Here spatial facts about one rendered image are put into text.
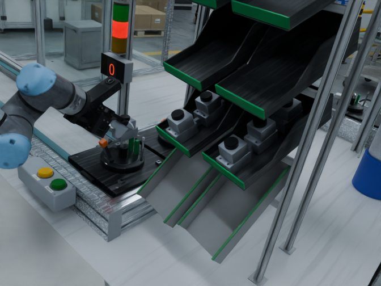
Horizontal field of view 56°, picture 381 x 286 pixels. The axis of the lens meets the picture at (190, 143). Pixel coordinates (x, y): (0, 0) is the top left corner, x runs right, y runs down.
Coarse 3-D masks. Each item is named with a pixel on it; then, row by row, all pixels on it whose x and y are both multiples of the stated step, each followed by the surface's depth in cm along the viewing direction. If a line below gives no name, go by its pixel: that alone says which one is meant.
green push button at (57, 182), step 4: (52, 180) 101; (56, 180) 101; (60, 180) 101; (64, 180) 101; (52, 184) 99; (56, 184) 99; (60, 184) 99; (64, 184) 100; (56, 188) 99; (60, 188) 99
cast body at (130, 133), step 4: (124, 116) 107; (128, 116) 107; (128, 120) 106; (132, 120) 107; (112, 128) 108; (136, 128) 110; (112, 132) 108; (128, 132) 108; (132, 132) 109; (136, 132) 110; (112, 136) 109; (124, 136) 107; (128, 136) 108; (132, 136) 110; (120, 140) 107; (124, 140) 108
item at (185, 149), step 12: (192, 96) 90; (192, 108) 92; (228, 108) 90; (240, 108) 84; (216, 120) 87; (228, 120) 83; (204, 132) 85; (216, 132) 82; (180, 144) 81; (192, 144) 83; (204, 144) 81
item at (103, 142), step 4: (100, 140) 104; (104, 140) 104; (108, 140) 106; (100, 144) 104; (104, 144) 104; (108, 144) 106; (104, 148) 105; (104, 152) 107; (108, 152) 107; (108, 156) 108
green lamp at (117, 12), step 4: (116, 8) 110; (120, 8) 110; (124, 8) 110; (128, 8) 111; (116, 12) 111; (120, 12) 111; (124, 12) 111; (128, 12) 112; (116, 16) 111; (120, 16) 111; (124, 16) 112; (128, 16) 113; (116, 20) 112; (120, 20) 112; (124, 20) 112; (128, 20) 114
